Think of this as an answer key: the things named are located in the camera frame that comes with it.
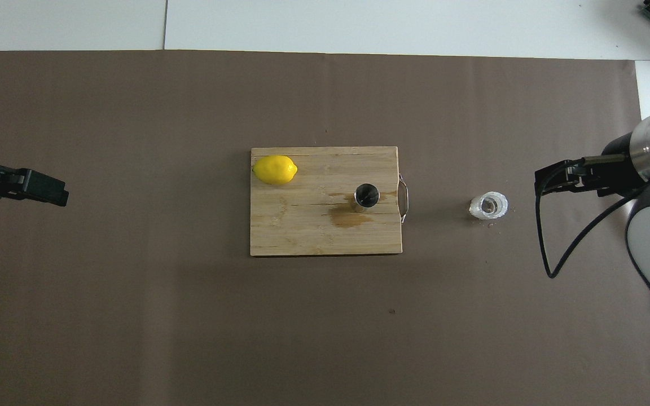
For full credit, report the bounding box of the wooden cutting board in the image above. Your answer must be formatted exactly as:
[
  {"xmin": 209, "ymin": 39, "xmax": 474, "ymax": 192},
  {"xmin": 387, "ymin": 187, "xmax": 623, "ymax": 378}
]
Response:
[{"xmin": 249, "ymin": 145, "xmax": 410, "ymax": 258}]

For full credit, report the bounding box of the steel double jigger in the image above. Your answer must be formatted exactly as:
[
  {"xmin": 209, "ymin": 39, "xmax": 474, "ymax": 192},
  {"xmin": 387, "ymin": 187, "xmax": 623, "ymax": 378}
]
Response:
[{"xmin": 352, "ymin": 183, "xmax": 381, "ymax": 214}]

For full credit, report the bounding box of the brown paper table mat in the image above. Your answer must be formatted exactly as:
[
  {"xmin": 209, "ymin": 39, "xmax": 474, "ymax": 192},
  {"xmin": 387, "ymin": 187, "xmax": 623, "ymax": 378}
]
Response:
[{"xmin": 0, "ymin": 50, "xmax": 650, "ymax": 406}]

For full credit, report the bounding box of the yellow lemon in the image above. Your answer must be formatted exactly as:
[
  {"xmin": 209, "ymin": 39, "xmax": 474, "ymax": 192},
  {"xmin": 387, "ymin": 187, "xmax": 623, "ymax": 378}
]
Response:
[{"xmin": 252, "ymin": 155, "xmax": 298, "ymax": 186}]

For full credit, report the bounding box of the small clear glass cup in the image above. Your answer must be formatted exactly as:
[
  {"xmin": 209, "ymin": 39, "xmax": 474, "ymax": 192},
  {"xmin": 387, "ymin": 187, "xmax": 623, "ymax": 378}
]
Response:
[{"xmin": 468, "ymin": 191, "xmax": 510, "ymax": 220}]

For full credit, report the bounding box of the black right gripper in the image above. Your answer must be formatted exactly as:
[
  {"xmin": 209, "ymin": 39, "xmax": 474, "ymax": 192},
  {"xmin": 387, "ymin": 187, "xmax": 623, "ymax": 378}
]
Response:
[{"xmin": 534, "ymin": 135, "xmax": 650, "ymax": 198}]

